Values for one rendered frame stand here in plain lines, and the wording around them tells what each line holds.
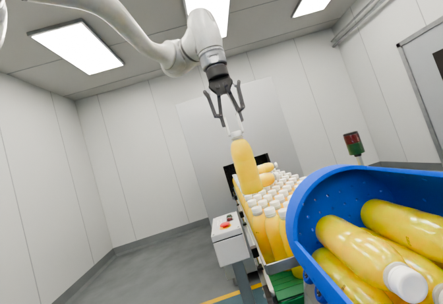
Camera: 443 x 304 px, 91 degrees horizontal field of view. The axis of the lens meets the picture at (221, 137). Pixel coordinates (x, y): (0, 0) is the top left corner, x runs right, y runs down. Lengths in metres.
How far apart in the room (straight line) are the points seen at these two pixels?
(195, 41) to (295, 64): 4.80
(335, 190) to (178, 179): 4.39
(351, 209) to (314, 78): 5.03
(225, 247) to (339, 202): 0.37
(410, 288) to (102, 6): 0.74
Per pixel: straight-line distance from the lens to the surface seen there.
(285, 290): 0.81
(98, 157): 5.37
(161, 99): 5.07
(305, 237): 0.60
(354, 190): 0.62
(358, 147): 1.13
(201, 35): 0.78
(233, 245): 0.77
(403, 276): 0.40
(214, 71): 0.74
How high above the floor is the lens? 1.34
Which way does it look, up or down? 4 degrees up
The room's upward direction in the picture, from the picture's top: 17 degrees counter-clockwise
